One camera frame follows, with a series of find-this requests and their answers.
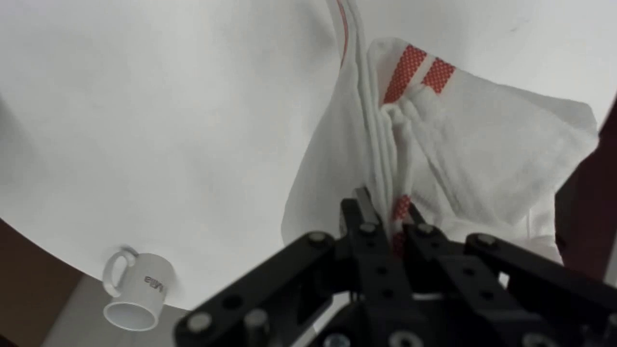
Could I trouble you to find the white towel with red stripes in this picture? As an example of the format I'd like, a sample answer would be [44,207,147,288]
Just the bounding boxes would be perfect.
[280,0,600,259]

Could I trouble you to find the dark red post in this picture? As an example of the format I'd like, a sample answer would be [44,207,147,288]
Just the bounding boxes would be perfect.
[555,95,617,286]

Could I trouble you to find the large flat cardboard sheet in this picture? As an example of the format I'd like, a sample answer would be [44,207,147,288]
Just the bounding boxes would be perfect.
[0,219,85,347]

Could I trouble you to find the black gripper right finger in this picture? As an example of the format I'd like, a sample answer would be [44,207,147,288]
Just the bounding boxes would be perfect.
[392,203,617,347]

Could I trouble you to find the white ceramic mug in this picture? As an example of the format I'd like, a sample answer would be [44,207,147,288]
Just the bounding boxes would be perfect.
[102,246,179,334]

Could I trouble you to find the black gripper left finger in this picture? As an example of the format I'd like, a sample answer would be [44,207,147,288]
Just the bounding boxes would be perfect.
[172,186,419,347]

